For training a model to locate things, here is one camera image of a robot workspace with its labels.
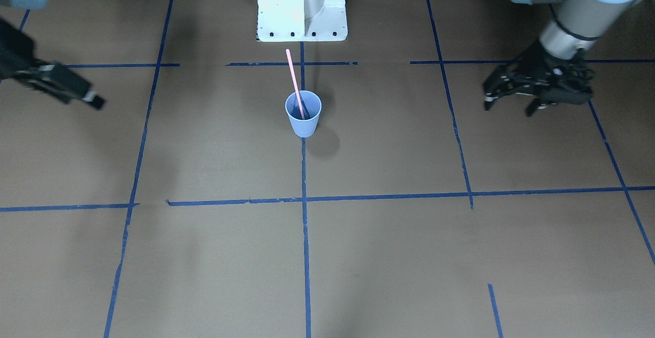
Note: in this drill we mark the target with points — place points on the pink chopstick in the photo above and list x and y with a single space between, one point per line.
294 82

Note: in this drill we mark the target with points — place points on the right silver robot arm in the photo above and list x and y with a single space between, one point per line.
27 5

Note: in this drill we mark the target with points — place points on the white mounting post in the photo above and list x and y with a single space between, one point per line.
301 21

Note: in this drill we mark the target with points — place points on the blue paper cup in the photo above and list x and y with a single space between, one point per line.
312 106

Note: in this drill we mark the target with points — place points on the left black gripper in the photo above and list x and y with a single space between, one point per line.
533 60

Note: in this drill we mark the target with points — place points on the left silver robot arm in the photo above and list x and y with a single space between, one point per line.
576 24

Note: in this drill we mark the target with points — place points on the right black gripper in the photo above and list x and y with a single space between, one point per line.
14 47

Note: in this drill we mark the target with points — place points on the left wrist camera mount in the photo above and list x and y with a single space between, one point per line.
571 81

